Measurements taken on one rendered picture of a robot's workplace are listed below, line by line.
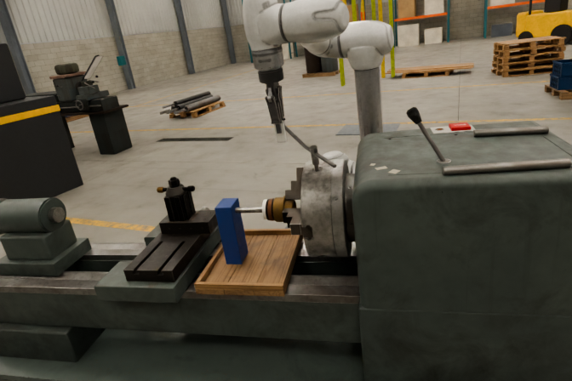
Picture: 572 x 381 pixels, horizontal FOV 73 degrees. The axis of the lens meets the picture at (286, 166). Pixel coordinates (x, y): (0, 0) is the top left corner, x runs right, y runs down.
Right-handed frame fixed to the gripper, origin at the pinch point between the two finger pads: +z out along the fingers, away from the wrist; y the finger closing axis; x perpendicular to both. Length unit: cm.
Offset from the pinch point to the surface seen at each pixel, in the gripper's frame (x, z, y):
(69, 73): -479, 40, -467
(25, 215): -102, 22, 11
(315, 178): 11.4, 11.4, 11.1
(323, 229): 13.6, 23.3, 20.4
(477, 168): 53, 5, 22
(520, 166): 63, 5, 22
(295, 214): 3.9, 23.3, 12.4
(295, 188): 2.8, 19.3, 2.6
